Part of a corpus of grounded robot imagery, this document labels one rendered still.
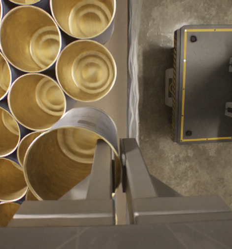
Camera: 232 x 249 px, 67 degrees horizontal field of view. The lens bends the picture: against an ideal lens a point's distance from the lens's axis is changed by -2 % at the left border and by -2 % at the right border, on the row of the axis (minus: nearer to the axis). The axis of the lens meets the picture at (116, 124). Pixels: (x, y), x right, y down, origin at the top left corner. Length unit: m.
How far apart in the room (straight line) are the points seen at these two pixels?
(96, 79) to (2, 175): 0.21
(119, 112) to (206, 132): 0.99
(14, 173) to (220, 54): 1.16
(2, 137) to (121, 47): 0.23
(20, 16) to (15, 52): 0.04
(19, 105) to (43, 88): 0.06
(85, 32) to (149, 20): 1.18
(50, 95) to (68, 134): 0.12
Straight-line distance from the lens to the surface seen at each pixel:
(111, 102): 0.29
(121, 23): 0.30
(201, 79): 1.18
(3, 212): 0.36
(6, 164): 0.35
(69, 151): 0.21
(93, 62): 0.29
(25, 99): 0.28
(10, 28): 0.26
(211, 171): 1.80
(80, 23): 0.30
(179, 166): 1.65
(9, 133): 0.34
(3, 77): 0.33
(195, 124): 1.20
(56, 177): 0.17
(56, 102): 0.30
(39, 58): 0.31
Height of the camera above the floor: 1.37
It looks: 76 degrees down
